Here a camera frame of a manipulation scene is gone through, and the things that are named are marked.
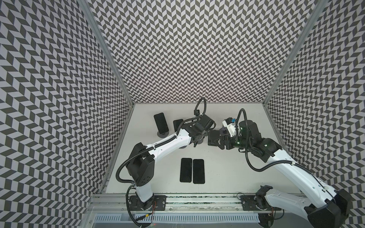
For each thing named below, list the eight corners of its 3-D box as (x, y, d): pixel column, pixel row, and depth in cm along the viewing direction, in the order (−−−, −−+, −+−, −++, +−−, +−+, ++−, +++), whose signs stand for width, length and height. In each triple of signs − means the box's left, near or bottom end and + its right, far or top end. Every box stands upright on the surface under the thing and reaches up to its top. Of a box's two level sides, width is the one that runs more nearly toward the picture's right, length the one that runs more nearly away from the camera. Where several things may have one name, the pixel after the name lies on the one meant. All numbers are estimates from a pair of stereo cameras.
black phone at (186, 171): (179, 182, 82) (179, 181, 80) (180, 159, 90) (180, 157, 89) (191, 182, 82) (191, 181, 80) (191, 159, 90) (191, 157, 89)
